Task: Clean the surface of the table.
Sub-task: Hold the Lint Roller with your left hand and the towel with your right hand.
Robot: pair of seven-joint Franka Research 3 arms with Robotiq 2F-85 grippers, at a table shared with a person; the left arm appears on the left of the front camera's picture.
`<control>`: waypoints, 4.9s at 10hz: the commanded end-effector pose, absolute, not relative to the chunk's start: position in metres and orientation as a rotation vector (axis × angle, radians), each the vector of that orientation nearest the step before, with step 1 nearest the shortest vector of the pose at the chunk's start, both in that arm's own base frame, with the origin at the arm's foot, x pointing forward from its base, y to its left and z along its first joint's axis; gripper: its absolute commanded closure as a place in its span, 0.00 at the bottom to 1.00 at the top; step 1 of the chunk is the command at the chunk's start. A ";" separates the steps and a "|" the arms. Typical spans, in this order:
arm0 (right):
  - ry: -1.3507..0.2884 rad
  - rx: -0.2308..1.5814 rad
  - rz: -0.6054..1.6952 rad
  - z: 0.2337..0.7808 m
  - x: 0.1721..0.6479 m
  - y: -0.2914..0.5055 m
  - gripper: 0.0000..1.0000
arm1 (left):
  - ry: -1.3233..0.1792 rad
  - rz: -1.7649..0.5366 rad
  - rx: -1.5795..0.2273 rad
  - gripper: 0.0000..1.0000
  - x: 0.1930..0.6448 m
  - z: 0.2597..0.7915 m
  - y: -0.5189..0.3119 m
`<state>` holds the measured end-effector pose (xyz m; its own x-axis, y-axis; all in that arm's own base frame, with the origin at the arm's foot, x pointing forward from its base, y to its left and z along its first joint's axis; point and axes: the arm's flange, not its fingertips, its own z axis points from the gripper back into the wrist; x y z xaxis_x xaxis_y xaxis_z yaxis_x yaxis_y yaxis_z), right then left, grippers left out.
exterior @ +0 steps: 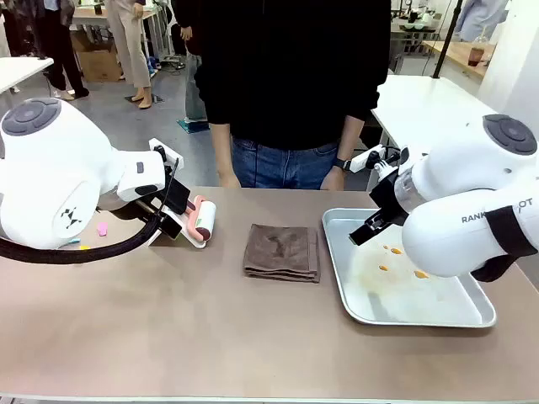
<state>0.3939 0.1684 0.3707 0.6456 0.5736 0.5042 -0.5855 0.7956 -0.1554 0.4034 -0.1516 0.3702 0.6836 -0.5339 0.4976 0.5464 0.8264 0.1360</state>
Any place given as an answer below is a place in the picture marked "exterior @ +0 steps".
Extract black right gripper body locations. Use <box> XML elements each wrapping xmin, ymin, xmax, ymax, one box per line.
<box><xmin>368</xmin><ymin>168</ymin><xmax>412</xmax><ymax>226</ymax></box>

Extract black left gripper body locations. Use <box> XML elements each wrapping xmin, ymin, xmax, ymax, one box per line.
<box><xmin>167</xmin><ymin>183</ymin><xmax>193</xmax><ymax>217</ymax></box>

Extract black white roller handle adapter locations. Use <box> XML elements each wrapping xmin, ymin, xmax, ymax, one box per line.
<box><xmin>147</xmin><ymin>209</ymin><xmax>199</xmax><ymax>249</ymax></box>

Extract pink white lint roller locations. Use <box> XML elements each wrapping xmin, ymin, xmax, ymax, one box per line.
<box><xmin>184</xmin><ymin>194</ymin><xmax>218</xmax><ymax>249</ymax></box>

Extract brown towel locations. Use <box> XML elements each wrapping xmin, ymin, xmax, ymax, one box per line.
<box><xmin>243</xmin><ymin>223</ymin><xmax>322</xmax><ymax>284</ymax></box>

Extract person's right forearm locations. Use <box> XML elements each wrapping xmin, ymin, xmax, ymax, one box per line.
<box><xmin>210</xmin><ymin>121</ymin><xmax>237</xmax><ymax>180</ymax></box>

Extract person's left forearm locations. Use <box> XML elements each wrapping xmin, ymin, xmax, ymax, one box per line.
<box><xmin>334</xmin><ymin>113</ymin><xmax>366</xmax><ymax>163</ymax></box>

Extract person's left hand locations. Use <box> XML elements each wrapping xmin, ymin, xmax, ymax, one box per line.
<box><xmin>319</xmin><ymin>167</ymin><xmax>348</xmax><ymax>192</ymax></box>

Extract teal floor mat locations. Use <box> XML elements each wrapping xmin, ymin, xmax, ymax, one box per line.
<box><xmin>176</xmin><ymin>119</ymin><xmax>211</xmax><ymax>134</ymax></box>

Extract white plastic tray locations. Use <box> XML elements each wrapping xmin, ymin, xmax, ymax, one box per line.
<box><xmin>322</xmin><ymin>207</ymin><xmax>498</xmax><ymax>329</ymax></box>

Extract person's blue jeans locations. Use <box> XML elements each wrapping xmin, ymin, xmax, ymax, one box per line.
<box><xmin>230</xmin><ymin>136</ymin><xmax>343</xmax><ymax>190</ymax></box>

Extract large white side table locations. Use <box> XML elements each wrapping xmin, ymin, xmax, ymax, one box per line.
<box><xmin>370</xmin><ymin>74</ymin><xmax>500</xmax><ymax>149</ymax></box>

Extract bystander in blue jeans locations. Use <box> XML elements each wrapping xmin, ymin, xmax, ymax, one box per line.
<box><xmin>170</xmin><ymin>0</ymin><xmax>211</xmax><ymax>124</ymax></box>

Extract brown cardboard box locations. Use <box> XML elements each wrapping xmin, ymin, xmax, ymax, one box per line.
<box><xmin>70</xmin><ymin>31</ymin><xmax>124</xmax><ymax>83</ymax></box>

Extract wooden work table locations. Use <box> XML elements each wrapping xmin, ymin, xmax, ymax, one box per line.
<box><xmin>423</xmin><ymin>40</ymin><xmax>498</xmax><ymax>81</ymax></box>

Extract bystander in beige trousers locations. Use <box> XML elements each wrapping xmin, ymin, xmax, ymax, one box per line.
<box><xmin>104</xmin><ymin>0</ymin><xmax>153</xmax><ymax>110</ymax></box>

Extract black stand pole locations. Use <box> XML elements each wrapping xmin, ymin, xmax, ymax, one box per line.
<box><xmin>432</xmin><ymin>0</ymin><xmax>464</xmax><ymax>80</ymax></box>

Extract person's black sweater torso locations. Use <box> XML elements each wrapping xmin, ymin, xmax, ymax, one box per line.
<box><xmin>194</xmin><ymin>0</ymin><xmax>392</xmax><ymax>151</ymax></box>

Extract bystander in black clothes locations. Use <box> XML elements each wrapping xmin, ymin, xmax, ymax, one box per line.
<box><xmin>40</xmin><ymin>0</ymin><xmax>91</xmax><ymax>101</ymax></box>

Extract bystander in light blue shirt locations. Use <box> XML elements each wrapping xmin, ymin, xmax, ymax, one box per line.
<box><xmin>454</xmin><ymin>0</ymin><xmax>510</xmax><ymax>43</ymax></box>

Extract small white side table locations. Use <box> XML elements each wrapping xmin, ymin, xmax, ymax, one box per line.
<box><xmin>0</xmin><ymin>56</ymin><xmax>56</xmax><ymax>96</ymax></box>

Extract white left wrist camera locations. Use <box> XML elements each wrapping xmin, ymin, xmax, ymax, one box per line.
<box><xmin>147</xmin><ymin>137</ymin><xmax>185</xmax><ymax>170</ymax></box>

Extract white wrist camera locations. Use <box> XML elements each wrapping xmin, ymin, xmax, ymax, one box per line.
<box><xmin>147</xmin><ymin>137</ymin><xmax>185</xmax><ymax>170</ymax></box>
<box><xmin>350</xmin><ymin>144</ymin><xmax>401</xmax><ymax>173</ymax></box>

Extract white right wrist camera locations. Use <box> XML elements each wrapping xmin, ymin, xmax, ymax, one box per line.
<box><xmin>350</xmin><ymin>144</ymin><xmax>401</xmax><ymax>173</ymax></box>

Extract black braided cable sleeve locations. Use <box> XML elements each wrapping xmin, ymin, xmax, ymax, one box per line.
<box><xmin>0</xmin><ymin>156</ymin><xmax>181</xmax><ymax>265</ymax></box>

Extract black fabric arm strap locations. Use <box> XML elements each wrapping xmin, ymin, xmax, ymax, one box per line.
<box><xmin>471</xmin><ymin>205</ymin><xmax>538</xmax><ymax>283</ymax></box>

